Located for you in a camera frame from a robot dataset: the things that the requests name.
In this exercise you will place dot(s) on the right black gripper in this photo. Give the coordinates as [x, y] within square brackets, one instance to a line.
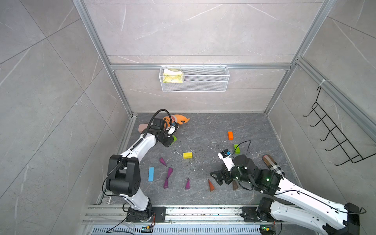
[224, 172]

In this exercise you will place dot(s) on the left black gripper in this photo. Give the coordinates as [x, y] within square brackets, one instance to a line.
[170, 139]

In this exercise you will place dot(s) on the purple wedge block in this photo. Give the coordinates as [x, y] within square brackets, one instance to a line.
[170, 171]
[187, 186]
[166, 185]
[162, 161]

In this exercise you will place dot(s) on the yellow rectangular block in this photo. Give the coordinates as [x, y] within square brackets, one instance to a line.
[187, 155]

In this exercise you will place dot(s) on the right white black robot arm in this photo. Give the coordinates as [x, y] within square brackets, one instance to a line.
[285, 201]

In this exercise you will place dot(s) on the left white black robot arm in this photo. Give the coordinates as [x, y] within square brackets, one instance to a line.
[124, 176]

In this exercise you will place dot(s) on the dark brown wedge block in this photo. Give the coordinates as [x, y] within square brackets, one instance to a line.
[235, 186]

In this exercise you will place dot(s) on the reddish brown wedge block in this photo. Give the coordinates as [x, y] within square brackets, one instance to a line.
[211, 186]

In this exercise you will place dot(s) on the orange fish plush toy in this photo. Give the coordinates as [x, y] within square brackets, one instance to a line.
[180, 119]

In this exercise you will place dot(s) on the pink rectangular case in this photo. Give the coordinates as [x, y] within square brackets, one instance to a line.
[142, 127]

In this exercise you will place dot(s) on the light blue eraser block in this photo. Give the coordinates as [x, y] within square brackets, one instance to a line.
[151, 174]

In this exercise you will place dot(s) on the orange rectangular block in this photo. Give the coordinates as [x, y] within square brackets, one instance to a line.
[230, 135]

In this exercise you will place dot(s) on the plaid brown cylinder case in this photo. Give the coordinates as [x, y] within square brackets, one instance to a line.
[273, 165]

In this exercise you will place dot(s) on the yellow white cloth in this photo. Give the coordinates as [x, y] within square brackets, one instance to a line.
[172, 76]

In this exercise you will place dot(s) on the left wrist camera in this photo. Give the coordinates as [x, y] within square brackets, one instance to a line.
[172, 130]

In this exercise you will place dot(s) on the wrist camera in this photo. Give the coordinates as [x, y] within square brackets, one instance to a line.
[172, 130]
[226, 157]

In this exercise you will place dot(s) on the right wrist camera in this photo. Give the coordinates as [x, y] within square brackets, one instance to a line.
[226, 157]

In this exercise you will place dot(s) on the white wire wall basket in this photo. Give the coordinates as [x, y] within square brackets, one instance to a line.
[198, 78]

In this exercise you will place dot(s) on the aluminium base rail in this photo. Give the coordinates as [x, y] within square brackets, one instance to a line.
[184, 220]

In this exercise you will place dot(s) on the black wire hook rack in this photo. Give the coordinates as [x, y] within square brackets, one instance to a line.
[342, 142]

